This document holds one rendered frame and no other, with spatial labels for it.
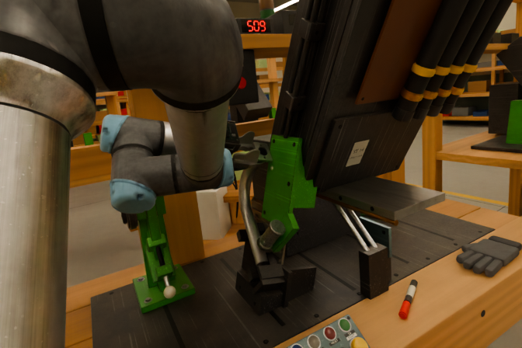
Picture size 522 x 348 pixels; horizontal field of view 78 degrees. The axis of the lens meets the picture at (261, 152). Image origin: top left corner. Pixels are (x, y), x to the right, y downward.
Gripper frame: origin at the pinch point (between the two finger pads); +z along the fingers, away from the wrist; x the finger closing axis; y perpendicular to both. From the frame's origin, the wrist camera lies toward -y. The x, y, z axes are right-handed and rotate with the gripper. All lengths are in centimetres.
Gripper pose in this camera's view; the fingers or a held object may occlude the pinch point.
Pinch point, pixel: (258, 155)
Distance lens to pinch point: 80.5
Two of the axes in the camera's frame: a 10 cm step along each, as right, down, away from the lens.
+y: 4.4, -6.1, -6.6
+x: -2.3, -7.9, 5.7
